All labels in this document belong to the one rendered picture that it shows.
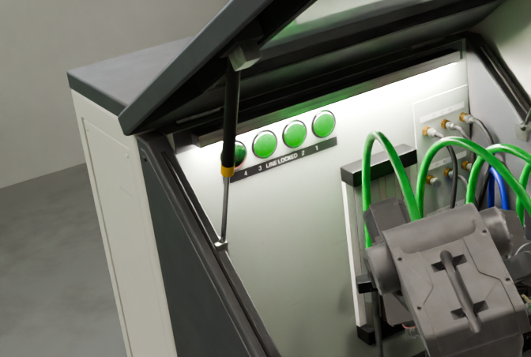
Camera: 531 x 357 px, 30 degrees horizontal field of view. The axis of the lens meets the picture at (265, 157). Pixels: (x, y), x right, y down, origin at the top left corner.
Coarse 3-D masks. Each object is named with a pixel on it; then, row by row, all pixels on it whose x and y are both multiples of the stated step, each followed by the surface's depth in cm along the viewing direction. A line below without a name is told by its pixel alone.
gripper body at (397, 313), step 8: (384, 296) 132; (392, 296) 132; (384, 304) 132; (392, 304) 131; (400, 304) 131; (392, 312) 131; (400, 312) 131; (408, 312) 130; (392, 320) 131; (400, 320) 130; (408, 320) 130
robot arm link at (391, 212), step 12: (372, 204) 125; (384, 204) 124; (396, 204) 124; (372, 216) 125; (384, 216) 123; (396, 216) 123; (408, 216) 126; (372, 228) 125; (384, 228) 122; (372, 240) 126; (372, 276) 116
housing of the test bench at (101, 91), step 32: (96, 64) 179; (128, 64) 177; (160, 64) 174; (96, 96) 168; (128, 96) 160; (96, 128) 173; (96, 160) 179; (128, 160) 164; (96, 192) 185; (128, 192) 169; (128, 224) 174; (128, 256) 180; (128, 288) 186; (160, 288) 169; (128, 320) 193; (160, 320) 175; (128, 352) 200; (160, 352) 181
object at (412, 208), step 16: (368, 144) 158; (384, 144) 146; (368, 160) 163; (400, 160) 142; (368, 176) 166; (400, 176) 140; (368, 192) 168; (368, 208) 170; (416, 208) 137; (368, 240) 173
